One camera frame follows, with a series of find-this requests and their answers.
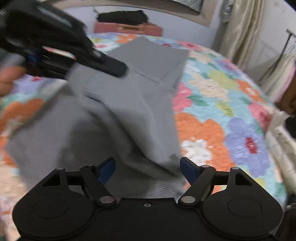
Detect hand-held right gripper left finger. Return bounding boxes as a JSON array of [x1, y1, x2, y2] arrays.
[[42, 158, 117, 208]]

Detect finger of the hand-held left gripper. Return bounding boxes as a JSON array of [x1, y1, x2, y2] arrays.
[[76, 47, 128, 78]]

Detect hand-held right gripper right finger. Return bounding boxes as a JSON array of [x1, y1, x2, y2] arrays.
[[178, 156, 253, 207]]

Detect grey t-shirt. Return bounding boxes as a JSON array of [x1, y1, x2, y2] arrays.
[[5, 37, 190, 200]]

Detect black folded clothes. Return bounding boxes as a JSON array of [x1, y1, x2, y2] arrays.
[[97, 10, 148, 25]]

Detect person's left hand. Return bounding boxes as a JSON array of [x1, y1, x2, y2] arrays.
[[0, 65, 26, 97]]

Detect red suitcase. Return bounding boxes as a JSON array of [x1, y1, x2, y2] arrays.
[[94, 21, 164, 37]]

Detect floral bedspread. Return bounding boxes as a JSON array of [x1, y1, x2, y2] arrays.
[[0, 32, 288, 223]]

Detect white cloth pile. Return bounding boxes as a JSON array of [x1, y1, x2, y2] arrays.
[[265, 111, 296, 205]]

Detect pink hanging garment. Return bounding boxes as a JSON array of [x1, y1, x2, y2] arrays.
[[276, 67, 296, 103]]

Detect beige hanging garment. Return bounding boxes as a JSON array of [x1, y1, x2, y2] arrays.
[[258, 50, 296, 94]]

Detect beige curtain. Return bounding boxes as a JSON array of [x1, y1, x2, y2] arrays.
[[218, 0, 264, 71]]

